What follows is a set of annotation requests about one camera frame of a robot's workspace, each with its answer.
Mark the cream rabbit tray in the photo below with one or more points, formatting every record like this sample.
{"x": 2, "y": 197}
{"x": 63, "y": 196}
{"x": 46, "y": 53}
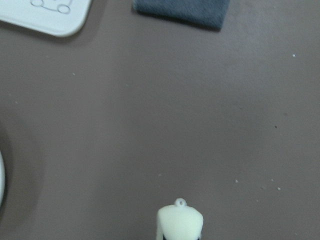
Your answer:
{"x": 59, "y": 18}

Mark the grey folded cloth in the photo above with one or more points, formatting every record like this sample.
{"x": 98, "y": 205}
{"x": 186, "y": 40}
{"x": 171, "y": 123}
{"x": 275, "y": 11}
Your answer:
{"x": 209, "y": 14}

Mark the cream round plate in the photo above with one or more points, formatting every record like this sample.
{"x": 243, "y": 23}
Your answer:
{"x": 2, "y": 178}

